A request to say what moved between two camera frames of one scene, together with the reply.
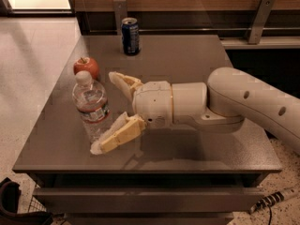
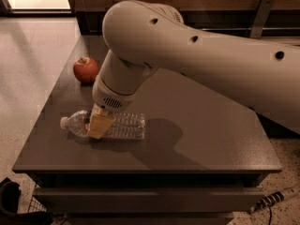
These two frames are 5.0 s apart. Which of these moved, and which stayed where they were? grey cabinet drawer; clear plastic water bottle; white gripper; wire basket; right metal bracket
Moved: white gripper; clear plastic water bottle
Stayed: right metal bracket; grey cabinet drawer; wire basket
